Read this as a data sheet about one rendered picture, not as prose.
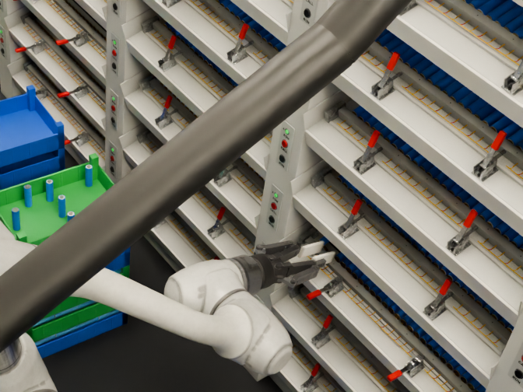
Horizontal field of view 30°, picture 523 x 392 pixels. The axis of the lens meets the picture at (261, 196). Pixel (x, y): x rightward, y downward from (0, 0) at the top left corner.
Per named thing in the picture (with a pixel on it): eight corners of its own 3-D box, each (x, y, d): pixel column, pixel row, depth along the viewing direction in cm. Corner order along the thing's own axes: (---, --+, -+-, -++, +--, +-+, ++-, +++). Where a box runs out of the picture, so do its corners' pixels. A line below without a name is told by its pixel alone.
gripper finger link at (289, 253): (267, 274, 212) (261, 270, 212) (296, 257, 220) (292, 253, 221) (272, 260, 210) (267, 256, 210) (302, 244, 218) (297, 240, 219)
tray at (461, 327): (488, 390, 190) (493, 357, 180) (293, 207, 223) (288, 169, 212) (559, 330, 197) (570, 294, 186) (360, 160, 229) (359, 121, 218)
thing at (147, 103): (258, 239, 240) (252, 206, 230) (127, 107, 273) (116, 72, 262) (322, 195, 247) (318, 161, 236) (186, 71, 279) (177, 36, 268)
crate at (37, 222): (20, 262, 234) (19, 239, 229) (-13, 210, 246) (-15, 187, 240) (131, 222, 249) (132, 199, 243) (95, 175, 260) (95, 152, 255)
